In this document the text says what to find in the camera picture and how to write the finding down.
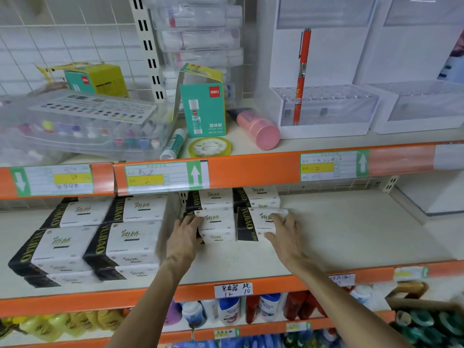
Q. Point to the green white price label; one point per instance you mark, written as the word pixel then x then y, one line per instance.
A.
pixel 163 176
pixel 331 165
pixel 54 180

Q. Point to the white slotted shelf upright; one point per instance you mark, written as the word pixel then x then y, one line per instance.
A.
pixel 147 50

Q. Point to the person's left hand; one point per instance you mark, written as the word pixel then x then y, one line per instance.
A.
pixel 181 242

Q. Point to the brown cardboard box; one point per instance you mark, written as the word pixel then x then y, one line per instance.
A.
pixel 417 299

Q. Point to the person's right forearm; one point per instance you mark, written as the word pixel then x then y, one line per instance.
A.
pixel 344 308

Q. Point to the clear plastic marker case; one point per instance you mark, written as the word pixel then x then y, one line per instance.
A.
pixel 90 130

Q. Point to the stack of tissue packs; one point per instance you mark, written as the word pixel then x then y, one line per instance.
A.
pixel 123 242

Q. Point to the teal glue stick box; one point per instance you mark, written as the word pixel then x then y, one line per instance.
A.
pixel 203 108

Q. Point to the white black tissue packet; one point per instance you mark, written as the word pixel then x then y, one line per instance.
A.
pixel 259 221
pixel 217 224

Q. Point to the purple bottle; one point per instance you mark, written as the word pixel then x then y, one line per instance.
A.
pixel 173 315

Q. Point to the person's left forearm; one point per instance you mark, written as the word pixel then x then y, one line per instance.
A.
pixel 152 308

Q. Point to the white green glue stick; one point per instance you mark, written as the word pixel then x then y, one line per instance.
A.
pixel 174 143

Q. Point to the plain white bottle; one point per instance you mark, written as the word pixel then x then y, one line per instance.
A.
pixel 211 308
pixel 361 295

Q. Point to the white blue bottle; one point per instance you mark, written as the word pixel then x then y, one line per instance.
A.
pixel 193 314
pixel 229 310
pixel 270 306

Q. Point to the clear acrylic pen stand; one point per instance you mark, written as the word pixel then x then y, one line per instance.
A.
pixel 417 101
pixel 326 105

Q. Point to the white handwritten label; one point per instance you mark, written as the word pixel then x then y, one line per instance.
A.
pixel 233 290
pixel 342 280

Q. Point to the person's left fingers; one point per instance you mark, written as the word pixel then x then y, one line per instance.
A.
pixel 188 221

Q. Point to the yellow green glue box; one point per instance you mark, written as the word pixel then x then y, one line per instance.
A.
pixel 103 79

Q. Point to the red bottle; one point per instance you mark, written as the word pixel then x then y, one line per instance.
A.
pixel 314 306
pixel 295 305
pixel 252 308

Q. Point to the small yellow shelf label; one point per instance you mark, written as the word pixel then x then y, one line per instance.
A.
pixel 298 326
pixel 226 333

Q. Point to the white shelf bracket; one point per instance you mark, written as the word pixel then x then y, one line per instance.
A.
pixel 390 184

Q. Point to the orange pen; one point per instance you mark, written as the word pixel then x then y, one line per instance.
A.
pixel 301 76

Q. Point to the person's right hand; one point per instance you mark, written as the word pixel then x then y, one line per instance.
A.
pixel 290 242

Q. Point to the stack of clear packaged sticks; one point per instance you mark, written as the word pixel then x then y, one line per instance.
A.
pixel 203 39

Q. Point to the row of yellow bottles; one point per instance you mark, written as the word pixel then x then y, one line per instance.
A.
pixel 54 324

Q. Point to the pile of green tape rolls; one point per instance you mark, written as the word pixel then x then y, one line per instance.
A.
pixel 431 328

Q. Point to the yellow tape roll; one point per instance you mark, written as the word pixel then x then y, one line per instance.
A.
pixel 210 147

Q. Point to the pink bottle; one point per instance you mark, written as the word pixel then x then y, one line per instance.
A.
pixel 259 128

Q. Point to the row of blue packets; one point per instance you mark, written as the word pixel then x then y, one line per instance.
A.
pixel 232 342

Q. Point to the person's right thumb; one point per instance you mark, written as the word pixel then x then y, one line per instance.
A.
pixel 272 236

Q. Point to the white yellow shelf label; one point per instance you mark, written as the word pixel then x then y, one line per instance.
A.
pixel 409 273

